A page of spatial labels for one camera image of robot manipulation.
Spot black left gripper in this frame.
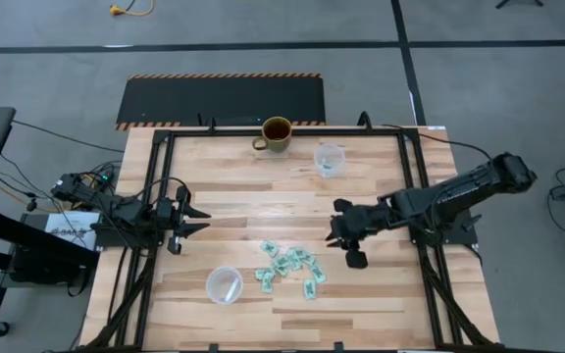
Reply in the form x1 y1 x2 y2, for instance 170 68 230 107
157 184 212 255

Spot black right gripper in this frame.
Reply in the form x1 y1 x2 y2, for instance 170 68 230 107
325 198 392 270

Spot clear plastic cup container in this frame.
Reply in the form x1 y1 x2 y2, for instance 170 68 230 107
313 142 347 178

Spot clear plastic bowl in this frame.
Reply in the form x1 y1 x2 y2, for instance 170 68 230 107
205 265 245 306

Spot speckled green ceramic mug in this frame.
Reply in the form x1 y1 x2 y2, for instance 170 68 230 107
251 116 294 154

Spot black hazard-striped floor mat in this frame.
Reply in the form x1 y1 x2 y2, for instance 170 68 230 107
115 72 327 132

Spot white printed paper sheet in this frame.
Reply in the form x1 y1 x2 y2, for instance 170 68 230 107
45 211 102 250

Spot black equipment box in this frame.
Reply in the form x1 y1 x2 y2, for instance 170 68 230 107
7 244 93 298

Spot black metal stand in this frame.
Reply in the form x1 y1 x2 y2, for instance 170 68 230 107
0 204 101 334

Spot thick black left gripper cable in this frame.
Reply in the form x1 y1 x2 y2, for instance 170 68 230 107
134 175 188 202

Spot black metal table frame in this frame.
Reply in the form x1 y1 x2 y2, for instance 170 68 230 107
78 111 502 353

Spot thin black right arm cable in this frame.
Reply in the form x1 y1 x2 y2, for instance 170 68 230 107
380 123 493 162

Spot black floor cable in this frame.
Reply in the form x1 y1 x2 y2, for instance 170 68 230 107
11 119 126 154

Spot yellow extension cord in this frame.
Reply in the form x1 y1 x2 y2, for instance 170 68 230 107
109 0 156 18

